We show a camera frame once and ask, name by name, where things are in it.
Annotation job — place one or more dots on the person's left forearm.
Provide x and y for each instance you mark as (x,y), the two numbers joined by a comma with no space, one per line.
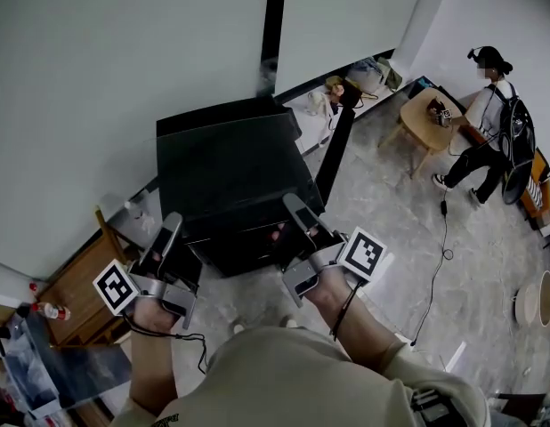
(152,363)

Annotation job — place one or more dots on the brown bag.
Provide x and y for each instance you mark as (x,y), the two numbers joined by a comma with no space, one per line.
(342,89)

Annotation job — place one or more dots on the black round chair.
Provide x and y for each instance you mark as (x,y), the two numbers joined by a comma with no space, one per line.
(515,187)

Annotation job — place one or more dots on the person's beige shirt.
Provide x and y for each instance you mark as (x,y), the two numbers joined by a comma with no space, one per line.
(293,381)

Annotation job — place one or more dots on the black waist device pack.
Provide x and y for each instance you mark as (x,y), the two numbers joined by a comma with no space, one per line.
(433,407)

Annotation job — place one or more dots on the person's right forearm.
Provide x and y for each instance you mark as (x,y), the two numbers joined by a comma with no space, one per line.
(359,327)

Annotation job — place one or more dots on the person's white shoe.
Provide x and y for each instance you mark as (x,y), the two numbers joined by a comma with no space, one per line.
(288,321)
(238,327)

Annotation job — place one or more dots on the red label plastic bottle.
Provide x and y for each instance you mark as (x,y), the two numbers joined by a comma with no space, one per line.
(52,311)

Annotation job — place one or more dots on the white plush toy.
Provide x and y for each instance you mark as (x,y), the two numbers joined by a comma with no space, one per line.
(317,102)

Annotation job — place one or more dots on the white crumpled plastic bag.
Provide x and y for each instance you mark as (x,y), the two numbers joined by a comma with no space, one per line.
(141,216)

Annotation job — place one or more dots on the clear plastic sheet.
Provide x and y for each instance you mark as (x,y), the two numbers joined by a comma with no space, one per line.
(79,367)

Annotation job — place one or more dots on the grey cloth bag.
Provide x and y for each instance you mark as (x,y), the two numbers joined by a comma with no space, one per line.
(364,76)

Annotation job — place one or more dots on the black mini fridge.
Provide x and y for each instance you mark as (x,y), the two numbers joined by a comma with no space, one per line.
(226,163)

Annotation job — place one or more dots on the round wooden side table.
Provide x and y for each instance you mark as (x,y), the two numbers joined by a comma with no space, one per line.
(419,120)

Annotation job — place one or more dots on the white paper sheet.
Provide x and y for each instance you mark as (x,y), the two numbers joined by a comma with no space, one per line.
(456,356)

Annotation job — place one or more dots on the orange wooden bench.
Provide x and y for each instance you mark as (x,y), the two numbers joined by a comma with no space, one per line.
(539,180)

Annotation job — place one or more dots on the brown wooden cabinet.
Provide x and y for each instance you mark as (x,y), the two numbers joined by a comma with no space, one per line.
(83,283)

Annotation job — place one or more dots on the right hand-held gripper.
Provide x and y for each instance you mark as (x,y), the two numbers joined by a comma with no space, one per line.
(361,254)

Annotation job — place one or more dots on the green cloth bag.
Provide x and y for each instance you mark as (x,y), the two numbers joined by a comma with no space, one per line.
(390,74)

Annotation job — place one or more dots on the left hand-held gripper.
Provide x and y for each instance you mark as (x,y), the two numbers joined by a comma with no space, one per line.
(117,288)

